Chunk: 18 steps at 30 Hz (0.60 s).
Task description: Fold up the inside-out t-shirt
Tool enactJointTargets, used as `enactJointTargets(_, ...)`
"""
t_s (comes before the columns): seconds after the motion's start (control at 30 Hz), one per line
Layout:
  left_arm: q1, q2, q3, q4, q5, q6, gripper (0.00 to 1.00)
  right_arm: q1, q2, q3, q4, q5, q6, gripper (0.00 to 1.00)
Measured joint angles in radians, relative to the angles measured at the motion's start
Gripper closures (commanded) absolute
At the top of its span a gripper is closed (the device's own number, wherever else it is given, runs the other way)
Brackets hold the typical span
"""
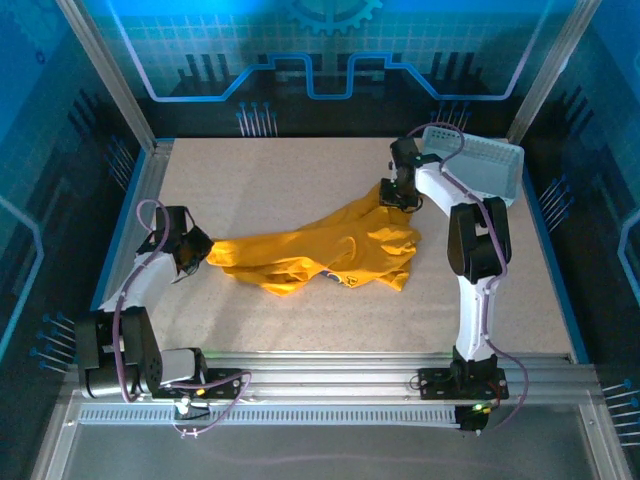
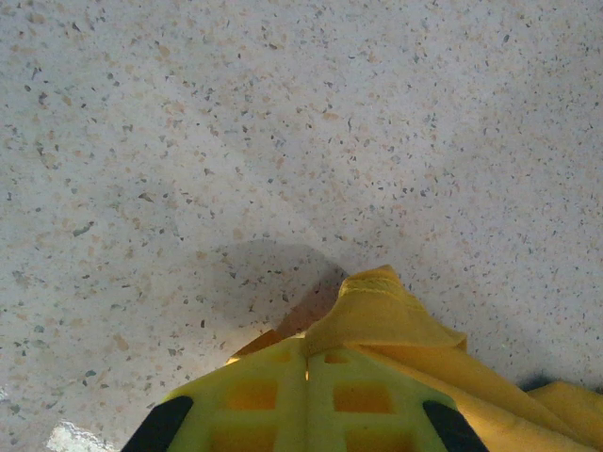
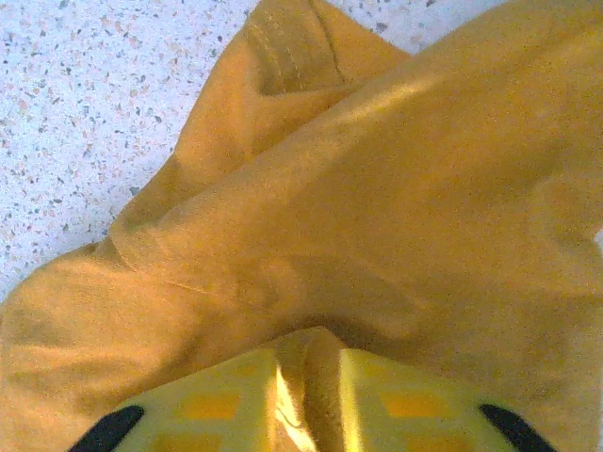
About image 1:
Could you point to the yellow t-shirt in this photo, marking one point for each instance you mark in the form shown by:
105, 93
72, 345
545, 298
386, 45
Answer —
310, 250

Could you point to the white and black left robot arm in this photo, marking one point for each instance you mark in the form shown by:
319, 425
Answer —
150, 280

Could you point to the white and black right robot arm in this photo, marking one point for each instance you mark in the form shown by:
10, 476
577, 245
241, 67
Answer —
475, 320

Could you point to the grey-blue perforated plastic basket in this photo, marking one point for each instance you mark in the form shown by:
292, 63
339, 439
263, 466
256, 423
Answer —
490, 165

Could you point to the black controller box with LEDs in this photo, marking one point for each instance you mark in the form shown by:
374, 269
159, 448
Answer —
470, 422

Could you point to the grey metal lower shelf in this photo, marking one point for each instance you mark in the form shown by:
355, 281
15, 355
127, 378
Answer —
325, 455

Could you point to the aluminium side rail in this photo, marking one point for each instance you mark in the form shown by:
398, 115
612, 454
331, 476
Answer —
152, 160

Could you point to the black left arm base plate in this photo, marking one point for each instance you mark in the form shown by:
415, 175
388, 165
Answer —
225, 385

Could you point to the aluminium frame beam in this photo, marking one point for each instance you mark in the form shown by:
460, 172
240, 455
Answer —
325, 372

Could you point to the aluminium frame post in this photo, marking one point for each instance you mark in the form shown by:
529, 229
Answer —
107, 75
550, 75

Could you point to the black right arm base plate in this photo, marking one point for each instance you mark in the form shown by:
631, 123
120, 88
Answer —
432, 382

